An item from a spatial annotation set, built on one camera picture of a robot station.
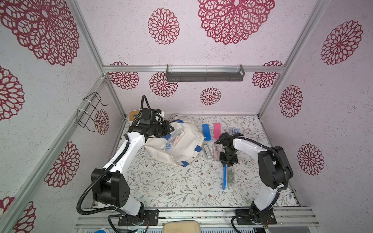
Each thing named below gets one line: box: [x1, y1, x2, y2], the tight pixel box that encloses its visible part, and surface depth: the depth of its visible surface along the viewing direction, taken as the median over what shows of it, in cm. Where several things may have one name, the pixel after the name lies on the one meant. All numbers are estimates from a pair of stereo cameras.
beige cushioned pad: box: [163, 220, 201, 233], surface depth 69 cm
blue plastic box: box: [202, 123, 212, 142], surface depth 112 cm
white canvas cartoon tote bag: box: [144, 120, 205, 167], surface depth 96 cm
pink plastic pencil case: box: [213, 122, 222, 140], surface depth 116 cm
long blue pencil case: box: [222, 164, 228, 191], surface depth 86 cm
